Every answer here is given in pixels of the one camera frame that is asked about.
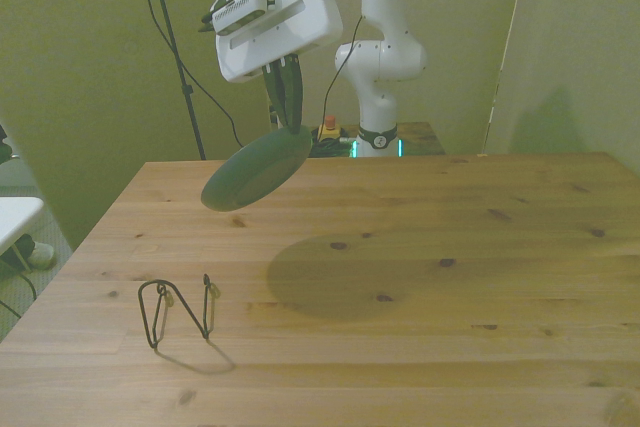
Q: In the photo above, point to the beige partition panel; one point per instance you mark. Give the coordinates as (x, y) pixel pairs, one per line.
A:
(75, 72)
(575, 47)
(490, 22)

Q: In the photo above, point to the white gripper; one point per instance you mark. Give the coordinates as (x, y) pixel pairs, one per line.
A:
(285, 32)

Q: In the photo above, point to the white side table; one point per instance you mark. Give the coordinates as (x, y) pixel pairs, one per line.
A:
(15, 219)

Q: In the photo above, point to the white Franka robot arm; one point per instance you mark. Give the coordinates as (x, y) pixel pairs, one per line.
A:
(380, 67)

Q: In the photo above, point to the yellow emergency stop button box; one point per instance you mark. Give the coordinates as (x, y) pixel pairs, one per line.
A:
(327, 133)

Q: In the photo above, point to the dark green round plate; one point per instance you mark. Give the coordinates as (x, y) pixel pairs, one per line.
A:
(255, 172)

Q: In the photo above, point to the white shoe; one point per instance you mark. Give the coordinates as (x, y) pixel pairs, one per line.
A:
(42, 256)

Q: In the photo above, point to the black camera stand pole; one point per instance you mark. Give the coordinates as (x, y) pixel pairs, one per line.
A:
(187, 90)

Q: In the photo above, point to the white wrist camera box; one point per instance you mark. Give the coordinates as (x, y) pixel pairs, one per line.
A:
(240, 12)

